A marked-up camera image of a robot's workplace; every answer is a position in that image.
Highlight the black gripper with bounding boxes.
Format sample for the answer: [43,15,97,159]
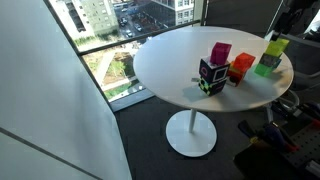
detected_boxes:
[271,7,305,42]

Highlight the magenta block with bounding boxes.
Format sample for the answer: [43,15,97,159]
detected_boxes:
[209,41,233,66]

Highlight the black window frame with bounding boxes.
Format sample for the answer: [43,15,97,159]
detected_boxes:
[42,0,208,105]

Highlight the purple red patterned cube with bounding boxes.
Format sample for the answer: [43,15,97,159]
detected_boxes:
[226,62,248,89]

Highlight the white round table pedestal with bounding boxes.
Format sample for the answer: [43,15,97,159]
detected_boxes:
[165,108,218,158]

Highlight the green block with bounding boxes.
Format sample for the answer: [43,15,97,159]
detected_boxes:
[253,62,275,78]

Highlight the orange block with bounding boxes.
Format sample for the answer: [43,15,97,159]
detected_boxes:
[232,52,257,73]

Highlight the dark blue patterned cube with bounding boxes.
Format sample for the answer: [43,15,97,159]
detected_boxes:
[198,56,231,85]

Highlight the office chair base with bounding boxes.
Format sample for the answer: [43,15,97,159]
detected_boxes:
[264,27,320,123]

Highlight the black green checkered cube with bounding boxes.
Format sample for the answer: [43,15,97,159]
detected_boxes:
[197,75,229,97]

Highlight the blue handled clamp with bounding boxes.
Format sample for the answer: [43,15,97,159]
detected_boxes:
[297,101,320,130]
[237,119,300,153]

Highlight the black perforated board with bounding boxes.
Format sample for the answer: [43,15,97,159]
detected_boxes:
[279,124,320,178]

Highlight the yellow translucent block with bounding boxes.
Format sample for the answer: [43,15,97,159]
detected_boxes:
[264,37,291,58]

